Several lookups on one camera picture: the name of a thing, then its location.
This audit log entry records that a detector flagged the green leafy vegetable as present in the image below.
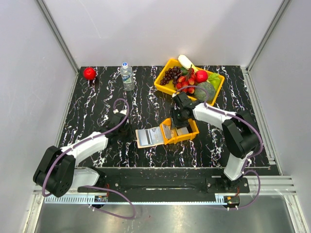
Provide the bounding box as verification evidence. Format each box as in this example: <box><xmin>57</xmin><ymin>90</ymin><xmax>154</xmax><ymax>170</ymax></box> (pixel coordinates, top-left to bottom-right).
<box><xmin>207</xmin><ymin>73</ymin><xmax>221</xmax><ymax>91</ymax></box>

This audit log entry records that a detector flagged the aluminium frame rail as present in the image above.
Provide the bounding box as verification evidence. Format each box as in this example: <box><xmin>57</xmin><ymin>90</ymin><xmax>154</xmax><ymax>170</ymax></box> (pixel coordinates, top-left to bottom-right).
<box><xmin>35</xmin><ymin>0</ymin><xmax>81</xmax><ymax>73</ymax></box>

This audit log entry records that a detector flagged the credit card stack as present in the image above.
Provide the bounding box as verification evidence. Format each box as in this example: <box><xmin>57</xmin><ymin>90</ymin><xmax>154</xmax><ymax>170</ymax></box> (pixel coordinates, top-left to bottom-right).
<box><xmin>162</xmin><ymin>125</ymin><xmax>189</xmax><ymax>139</ymax></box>

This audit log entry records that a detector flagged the large yellow fruit tray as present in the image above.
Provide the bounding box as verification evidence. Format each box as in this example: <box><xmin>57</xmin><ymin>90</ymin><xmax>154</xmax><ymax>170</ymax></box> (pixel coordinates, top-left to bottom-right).
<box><xmin>154</xmin><ymin>59</ymin><xmax>225</xmax><ymax>106</ymax></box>

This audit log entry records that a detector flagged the red apple on table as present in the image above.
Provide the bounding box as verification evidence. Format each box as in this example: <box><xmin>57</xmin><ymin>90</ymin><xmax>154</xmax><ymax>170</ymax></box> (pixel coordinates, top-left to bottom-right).
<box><xmin>83</xmin><ymin>67</ymin><xmax>97</xmax><ymax>80</ymax></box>

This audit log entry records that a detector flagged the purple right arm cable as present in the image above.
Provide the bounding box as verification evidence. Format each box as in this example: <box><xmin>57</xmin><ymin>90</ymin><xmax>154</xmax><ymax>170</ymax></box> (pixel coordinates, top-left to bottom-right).
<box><xmin>173</xmin><ymin>85</ymin><xmax>265</xmax><ymax>211</ymax></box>

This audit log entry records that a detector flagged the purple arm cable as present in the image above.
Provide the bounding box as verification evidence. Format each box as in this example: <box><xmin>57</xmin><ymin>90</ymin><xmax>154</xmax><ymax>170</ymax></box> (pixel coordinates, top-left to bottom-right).
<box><xmin>173</xmin><ymin>85</ymin><xmax>265</xmax><ymax>211</ymax></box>
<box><xmin>41</xmin><ymin>98</ymin><xmax>137</xmax><ymax>220</ymax></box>

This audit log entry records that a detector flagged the white credit card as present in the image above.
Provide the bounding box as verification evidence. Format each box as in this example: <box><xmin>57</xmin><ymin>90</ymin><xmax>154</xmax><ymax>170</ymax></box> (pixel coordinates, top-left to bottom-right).
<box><xmin>137</xmin><ymin>129</ymin><xmax>151</xmax><ymax>147</ymax></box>

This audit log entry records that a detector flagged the green netted melon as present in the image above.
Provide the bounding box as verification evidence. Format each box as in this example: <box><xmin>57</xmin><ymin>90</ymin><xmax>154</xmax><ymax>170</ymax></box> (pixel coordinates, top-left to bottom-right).
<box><xmin>193</xmin><ymin>82</ymin><xmax>216</xmax><ymax>102</ymax></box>

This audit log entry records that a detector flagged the white radish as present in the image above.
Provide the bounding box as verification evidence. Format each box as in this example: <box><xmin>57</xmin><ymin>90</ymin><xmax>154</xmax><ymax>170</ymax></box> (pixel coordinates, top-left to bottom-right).
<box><xmin>178</xmin><ymin>54</ymin><xmax>195</xmax><ymax>69</ymax></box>

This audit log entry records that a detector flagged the beige leather card holder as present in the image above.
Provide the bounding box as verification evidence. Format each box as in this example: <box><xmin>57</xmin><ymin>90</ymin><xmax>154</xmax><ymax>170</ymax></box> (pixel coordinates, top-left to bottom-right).
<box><xmin>135</xmin><ymin>126</ymin><xmax>164</xmax><ymax>149</ymax></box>

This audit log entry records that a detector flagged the purple grape bunch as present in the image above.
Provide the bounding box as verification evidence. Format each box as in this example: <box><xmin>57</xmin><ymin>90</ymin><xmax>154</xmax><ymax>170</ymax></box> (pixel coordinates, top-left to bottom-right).
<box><xmin>160</xmin><ymin>66</ymin><xmax>182</xmax><ymax>86</ymax></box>

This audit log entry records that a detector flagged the clear plastic water bottle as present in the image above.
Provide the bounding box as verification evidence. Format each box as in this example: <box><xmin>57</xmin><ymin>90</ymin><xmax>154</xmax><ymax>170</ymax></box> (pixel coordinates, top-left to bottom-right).
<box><xmin>120</xmin><ymin>62</ymin><xmax>135</xmax><ymax>91</ymax></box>

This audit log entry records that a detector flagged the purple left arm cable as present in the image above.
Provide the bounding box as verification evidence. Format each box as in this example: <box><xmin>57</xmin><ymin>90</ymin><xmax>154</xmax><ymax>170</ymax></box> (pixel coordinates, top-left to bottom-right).
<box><xmin>41</xmin><ymin>98</ymin><xmax>137</xmax><ymax>220</ymax></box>

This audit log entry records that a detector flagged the red cherry bunch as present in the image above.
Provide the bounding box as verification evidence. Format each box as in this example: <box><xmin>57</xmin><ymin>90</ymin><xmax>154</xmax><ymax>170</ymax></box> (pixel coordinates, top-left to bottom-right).
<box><xmin>173</xmin><ymin>68</ymin><xmax>196</xmax><ymax>90</ymax></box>

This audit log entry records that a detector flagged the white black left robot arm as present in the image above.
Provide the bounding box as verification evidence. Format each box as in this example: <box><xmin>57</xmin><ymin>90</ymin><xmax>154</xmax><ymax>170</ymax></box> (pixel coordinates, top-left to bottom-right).
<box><xmin>33</xmin><ymin>110</ymin><xmax>131</xmax><ymax>197</ymax></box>

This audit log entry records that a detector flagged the red apple in tray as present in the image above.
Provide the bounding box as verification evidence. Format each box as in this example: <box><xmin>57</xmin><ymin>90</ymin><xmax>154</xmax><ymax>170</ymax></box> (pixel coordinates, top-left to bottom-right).
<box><xmin>195</xmin><ymin>70</ymin><xmax>208</xmax><ymax>83</ymax></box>

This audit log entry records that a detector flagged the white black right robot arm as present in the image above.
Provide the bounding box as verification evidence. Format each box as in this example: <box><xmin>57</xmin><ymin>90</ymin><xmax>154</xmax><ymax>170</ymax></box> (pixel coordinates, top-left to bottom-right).
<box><xmin>171</xmin><ymin>92</ymin><xmax>263</xmax><ymax>192</ymax></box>

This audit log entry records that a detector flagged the small yellow card bin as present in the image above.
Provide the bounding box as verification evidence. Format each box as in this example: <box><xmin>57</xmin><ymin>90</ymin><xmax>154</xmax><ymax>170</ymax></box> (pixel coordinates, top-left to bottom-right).
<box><xmin>159</xmin><ymin>118</ymin><xmax>199</xmax><ymax>145</ymax></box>

